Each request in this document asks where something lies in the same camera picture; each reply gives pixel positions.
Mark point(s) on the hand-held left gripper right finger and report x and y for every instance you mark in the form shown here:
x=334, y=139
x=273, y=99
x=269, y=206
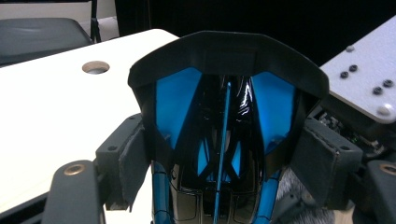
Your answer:
x=323, y=165

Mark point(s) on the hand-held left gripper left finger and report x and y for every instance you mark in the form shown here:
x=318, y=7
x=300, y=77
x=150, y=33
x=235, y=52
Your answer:
x=124, y=155

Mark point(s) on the grey towel cloth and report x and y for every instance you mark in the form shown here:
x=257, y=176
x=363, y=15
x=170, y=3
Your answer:
x=292, y=183

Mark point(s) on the blue toy car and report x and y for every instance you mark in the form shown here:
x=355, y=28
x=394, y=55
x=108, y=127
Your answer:
x=227, y=109

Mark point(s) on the black curtain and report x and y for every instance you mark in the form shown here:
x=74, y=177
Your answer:
x=249, y=15

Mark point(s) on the black folding chair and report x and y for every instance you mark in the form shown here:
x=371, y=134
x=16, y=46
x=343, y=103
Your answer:
x=37, y=37

